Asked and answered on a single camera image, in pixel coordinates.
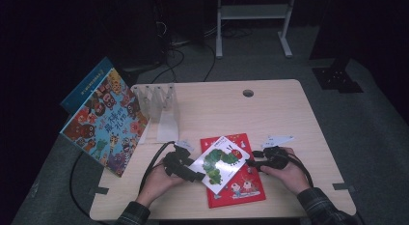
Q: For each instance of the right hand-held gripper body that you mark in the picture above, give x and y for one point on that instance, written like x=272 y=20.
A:
x=276 y=159

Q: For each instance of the person's left hand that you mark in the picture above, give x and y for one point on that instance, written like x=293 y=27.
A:
x=160 y=181

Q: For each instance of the blue monster picture book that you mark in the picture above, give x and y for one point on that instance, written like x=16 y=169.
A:
x=83 y=86

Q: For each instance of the white caterpillar picture book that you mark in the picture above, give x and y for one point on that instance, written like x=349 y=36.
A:
x=218 y=163

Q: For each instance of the colourful animals picture book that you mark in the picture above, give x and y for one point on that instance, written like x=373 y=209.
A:
x=106 y=128

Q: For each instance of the person's right hand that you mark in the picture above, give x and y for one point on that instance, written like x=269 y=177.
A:
x=291 y=176

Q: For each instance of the white metal table frame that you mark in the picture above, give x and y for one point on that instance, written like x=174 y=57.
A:
x=254 y=11

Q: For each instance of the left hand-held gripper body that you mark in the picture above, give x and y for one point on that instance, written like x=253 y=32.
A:
x=175 y=163

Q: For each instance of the red picture book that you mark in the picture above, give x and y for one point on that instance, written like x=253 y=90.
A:
x=244 y=192

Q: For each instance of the clear acrylic book rack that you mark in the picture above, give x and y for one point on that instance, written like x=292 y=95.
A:
x=167 y=122

